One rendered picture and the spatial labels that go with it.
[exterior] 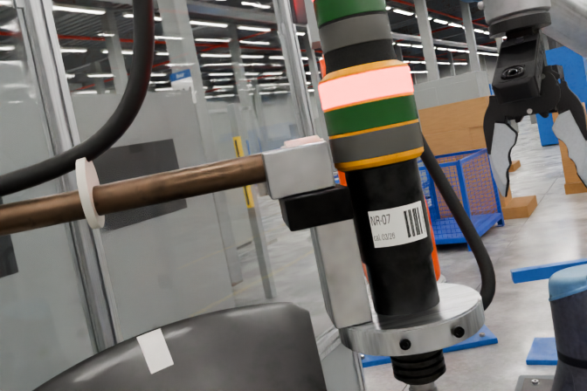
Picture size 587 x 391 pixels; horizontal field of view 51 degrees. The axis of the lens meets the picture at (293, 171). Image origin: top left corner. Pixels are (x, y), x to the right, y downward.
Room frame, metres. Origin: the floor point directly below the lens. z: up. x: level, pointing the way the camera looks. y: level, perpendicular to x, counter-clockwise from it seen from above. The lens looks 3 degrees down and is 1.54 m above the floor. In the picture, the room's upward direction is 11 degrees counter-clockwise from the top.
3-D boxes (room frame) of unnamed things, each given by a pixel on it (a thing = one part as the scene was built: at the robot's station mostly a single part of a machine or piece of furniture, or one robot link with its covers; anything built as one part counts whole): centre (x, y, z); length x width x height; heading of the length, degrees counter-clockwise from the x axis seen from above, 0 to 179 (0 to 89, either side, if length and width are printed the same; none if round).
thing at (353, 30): (0.29, -0.04, 1.59); 0.03 x 0.03 x 0.01
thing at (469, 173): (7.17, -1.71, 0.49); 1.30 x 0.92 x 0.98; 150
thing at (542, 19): (0.75, -0.30, 1.57); 0.09 x 0.08 x 0.12; 150
